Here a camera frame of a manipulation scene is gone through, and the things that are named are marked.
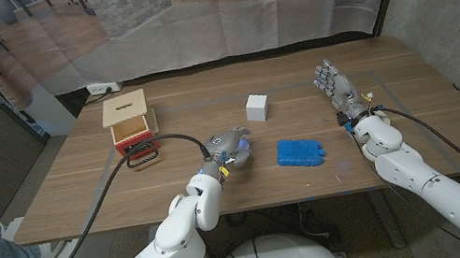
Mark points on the blue ice pack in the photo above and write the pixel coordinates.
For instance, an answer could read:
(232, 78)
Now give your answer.
(299, 152)

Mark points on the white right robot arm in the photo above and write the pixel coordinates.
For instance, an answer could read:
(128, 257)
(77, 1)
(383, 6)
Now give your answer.
(451, 199)

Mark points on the wooden box with slot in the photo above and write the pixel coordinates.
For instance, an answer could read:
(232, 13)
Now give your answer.
(123, 107)

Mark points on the printed room backdrop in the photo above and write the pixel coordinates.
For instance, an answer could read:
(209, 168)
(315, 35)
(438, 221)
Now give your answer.
(215, 17)

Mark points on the white power strip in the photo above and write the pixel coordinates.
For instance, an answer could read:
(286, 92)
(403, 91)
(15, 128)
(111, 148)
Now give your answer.
(102, 88)

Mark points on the red-fronted wooden drawer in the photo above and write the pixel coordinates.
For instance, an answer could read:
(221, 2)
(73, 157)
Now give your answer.
(130, 128)

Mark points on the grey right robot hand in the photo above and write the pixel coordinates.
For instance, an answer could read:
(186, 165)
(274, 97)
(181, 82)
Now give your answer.
(343, 90)

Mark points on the white cube box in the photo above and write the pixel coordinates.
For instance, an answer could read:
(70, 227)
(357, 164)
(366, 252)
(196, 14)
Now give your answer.
(257, 107)

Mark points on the white round jar lid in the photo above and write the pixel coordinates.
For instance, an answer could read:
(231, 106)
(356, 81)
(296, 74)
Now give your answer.
(242, 146)

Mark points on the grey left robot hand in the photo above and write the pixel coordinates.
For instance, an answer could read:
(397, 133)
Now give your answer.
(223, 144)

